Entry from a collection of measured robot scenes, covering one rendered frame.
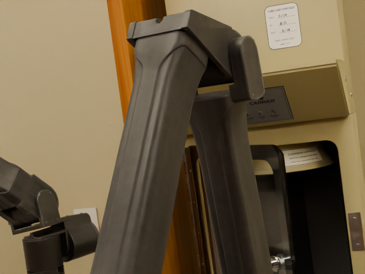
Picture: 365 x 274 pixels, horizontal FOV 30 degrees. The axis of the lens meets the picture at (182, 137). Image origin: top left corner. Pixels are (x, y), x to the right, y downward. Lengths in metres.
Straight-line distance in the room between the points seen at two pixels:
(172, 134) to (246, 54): 0.14
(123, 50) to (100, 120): 0.62
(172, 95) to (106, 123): 1.21
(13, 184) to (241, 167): 0.40
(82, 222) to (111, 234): 0.53
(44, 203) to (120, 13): 0.40
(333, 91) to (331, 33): 0.12
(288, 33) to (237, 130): 0.53
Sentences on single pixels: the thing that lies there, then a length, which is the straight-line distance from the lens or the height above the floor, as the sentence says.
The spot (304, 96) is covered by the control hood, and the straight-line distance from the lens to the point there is 1.19.
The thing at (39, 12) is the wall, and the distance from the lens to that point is 1.95.
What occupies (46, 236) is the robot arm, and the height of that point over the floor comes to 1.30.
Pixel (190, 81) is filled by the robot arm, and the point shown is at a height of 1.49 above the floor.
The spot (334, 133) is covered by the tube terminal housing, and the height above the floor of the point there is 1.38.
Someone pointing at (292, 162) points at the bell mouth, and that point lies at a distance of 1.29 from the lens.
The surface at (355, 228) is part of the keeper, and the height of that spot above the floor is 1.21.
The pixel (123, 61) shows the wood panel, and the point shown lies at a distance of 1.26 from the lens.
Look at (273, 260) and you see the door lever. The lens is 1.11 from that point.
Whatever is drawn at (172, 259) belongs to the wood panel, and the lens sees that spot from 1.36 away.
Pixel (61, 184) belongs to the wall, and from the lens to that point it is 1.94.
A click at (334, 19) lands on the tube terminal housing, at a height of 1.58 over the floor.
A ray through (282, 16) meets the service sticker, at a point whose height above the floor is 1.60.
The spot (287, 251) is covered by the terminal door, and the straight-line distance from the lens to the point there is 1.07.
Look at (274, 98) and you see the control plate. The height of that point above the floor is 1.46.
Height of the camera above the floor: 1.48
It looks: 3 degrees down
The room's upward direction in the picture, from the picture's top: 8 degrees counter-clockwise
